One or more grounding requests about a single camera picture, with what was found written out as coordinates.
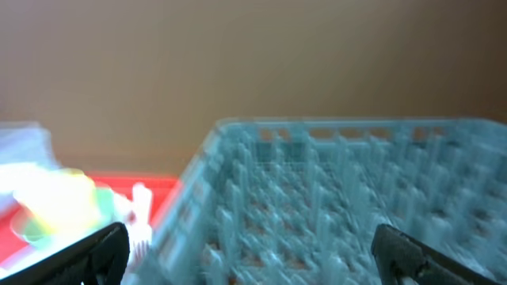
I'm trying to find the red serving tray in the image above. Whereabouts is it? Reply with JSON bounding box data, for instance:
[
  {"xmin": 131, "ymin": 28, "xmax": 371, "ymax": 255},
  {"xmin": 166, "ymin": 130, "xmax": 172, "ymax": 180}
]
[{"xmin": 1, "ymin": 173, "xmax": 182, "ymax": 262}]

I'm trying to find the light blue bowl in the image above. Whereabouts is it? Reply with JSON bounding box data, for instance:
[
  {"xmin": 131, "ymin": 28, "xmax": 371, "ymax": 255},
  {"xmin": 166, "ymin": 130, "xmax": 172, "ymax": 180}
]
[{"xmin": 1, "ymin": 229, "xmax": 103, "ymax": 280}]

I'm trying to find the yellow plastic cup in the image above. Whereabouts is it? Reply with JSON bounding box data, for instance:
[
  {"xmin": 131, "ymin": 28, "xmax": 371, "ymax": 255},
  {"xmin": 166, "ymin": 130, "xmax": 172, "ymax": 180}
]
[{"xmin": 13, "ymin": 169, "xmax": 101, "ymax": 234}]

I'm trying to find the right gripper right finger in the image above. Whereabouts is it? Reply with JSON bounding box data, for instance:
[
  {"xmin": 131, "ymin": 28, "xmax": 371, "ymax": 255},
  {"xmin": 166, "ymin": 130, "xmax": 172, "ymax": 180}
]
[{"xmin": 371, "ymin": 223, "xmax": 498, "ymax": 285}]

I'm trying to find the grey dishwasher rack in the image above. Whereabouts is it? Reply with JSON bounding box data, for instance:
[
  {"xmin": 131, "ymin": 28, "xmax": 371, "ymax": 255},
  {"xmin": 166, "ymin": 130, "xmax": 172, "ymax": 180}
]
[{"xmin": 131, "ymin": 119, "xmax": 506, "ymax": 284}]

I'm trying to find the clear plastic bin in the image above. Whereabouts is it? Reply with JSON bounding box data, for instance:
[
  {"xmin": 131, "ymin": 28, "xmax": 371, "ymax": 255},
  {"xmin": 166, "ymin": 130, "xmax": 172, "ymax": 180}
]
[{"xmin": 0, "ymin": 121, "xmax": 60, "ymax": 191}]

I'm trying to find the green small bowl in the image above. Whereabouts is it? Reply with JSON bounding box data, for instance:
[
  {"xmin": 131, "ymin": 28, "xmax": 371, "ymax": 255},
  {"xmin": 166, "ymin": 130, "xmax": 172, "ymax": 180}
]
[{"xmin": 10, "ymin": 188, "xmax": 116, "ymax": 249}]

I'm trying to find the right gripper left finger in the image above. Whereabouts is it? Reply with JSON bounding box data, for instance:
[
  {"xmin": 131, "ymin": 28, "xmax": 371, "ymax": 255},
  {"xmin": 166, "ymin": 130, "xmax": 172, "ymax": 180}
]
[{"xmin": 1, "ymin": 222, "xmax": 130, "ymax": 285}]

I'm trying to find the white plastic fork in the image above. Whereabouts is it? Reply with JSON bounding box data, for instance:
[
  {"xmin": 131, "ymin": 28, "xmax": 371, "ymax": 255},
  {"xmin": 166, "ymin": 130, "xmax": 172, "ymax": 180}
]
[{"xmin": 128, "ymin": 183, "xmax": 153, "ymax": 264}]

